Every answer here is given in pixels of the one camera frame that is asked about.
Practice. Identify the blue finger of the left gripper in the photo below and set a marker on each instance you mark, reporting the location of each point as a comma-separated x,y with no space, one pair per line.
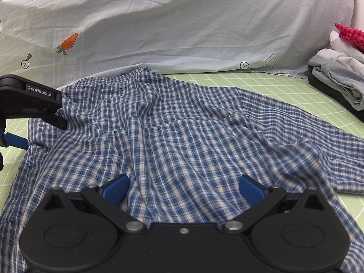
11,140

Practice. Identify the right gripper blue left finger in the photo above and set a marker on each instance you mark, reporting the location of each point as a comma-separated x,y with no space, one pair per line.
111,193

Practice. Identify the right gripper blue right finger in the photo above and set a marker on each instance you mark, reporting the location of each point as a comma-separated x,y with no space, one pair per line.
257,194

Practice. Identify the blue plaid shirt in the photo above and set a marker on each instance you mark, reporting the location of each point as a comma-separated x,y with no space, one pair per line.
184,142

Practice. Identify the grey printed backdrop sheet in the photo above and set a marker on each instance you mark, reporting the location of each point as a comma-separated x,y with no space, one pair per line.
56,42

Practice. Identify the green grid mat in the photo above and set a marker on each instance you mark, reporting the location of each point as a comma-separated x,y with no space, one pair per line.
284,83

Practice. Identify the black folded garment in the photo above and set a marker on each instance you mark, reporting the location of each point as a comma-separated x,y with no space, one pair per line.
335,95

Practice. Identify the grey folded sweater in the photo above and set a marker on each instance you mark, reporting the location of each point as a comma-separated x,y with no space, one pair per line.
339,78

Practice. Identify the white folded garment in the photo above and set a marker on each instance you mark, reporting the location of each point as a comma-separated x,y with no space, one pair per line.
340,49

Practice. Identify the red checked garment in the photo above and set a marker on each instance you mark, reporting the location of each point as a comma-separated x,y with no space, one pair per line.
351,35

